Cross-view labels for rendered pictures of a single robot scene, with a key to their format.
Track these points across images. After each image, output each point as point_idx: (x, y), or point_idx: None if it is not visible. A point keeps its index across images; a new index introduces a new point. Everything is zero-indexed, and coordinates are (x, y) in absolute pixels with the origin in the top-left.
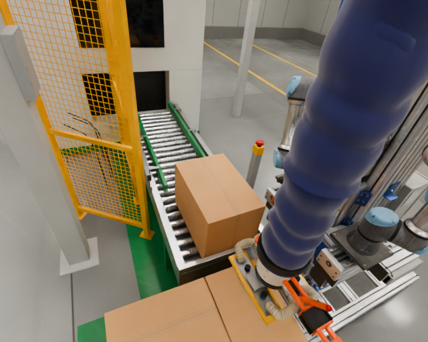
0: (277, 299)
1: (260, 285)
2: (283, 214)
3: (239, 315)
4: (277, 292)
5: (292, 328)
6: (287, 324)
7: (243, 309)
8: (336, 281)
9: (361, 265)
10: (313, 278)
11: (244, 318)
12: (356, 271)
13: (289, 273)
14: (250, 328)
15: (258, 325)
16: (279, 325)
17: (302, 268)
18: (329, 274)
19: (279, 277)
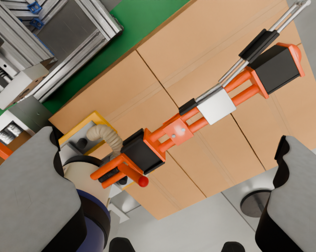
0: (91, 93)
1: (113, 187)
2: None
3: (124, 131)
4: (82, 94)
5: (117, 77)
6: (115, 82)
7: (117, 129)
8: (45, 59)
9: None
10: (48, 70)
11: (126, 127)
12: None
13: (106, 224)
14: (133, 120)
15: (128, 113)
16: (120, 91)
17: (90, 218)
18: (40, 80)
19: (104, 201)
